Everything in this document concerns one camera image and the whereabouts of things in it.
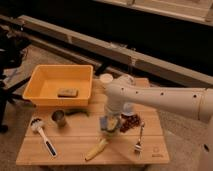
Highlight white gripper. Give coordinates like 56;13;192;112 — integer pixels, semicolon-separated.
99;100;123;131

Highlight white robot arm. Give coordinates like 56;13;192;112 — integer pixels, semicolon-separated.
100;74;213;171

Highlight white plastic cup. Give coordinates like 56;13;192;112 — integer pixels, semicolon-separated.
99;73;113;87

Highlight metal cup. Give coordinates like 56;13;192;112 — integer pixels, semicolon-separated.
51;110;66;127

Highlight brown sponge in bin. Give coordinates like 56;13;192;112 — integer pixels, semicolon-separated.
57;88;78;97

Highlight green pear toy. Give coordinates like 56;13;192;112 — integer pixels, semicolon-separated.
102;131;115;138

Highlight dark red grapes toy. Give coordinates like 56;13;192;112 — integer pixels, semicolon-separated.
120;115;141;133

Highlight yellow corn toy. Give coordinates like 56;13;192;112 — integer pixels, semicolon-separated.
85;139;108;161

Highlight metal fork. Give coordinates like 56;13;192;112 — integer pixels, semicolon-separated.
134;122;145;154

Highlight yellow plastic bin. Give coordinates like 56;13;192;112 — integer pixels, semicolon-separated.
23;65;93;106

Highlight black tripod stand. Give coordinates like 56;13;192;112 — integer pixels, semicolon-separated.
0;26;30;133

